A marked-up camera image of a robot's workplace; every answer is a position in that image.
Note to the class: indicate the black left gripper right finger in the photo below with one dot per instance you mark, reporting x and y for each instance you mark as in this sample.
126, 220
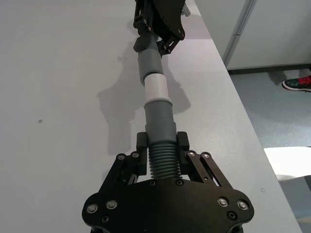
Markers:
182, 145

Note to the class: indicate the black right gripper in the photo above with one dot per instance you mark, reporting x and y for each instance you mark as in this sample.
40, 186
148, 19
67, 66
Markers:
170, 17

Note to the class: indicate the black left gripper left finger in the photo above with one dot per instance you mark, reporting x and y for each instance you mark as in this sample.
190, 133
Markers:
142, 155

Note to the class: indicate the white rounded furniture piece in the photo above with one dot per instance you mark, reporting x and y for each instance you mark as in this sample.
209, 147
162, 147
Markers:
289, 162

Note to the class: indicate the white cabinet panel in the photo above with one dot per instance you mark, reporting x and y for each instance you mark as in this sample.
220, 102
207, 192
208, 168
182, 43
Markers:
279, 31

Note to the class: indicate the person's shoe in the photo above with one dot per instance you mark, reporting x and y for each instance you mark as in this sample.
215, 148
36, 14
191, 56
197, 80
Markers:
297, 83

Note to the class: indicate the grey metal post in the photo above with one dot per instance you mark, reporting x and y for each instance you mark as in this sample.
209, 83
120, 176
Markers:
239, 31

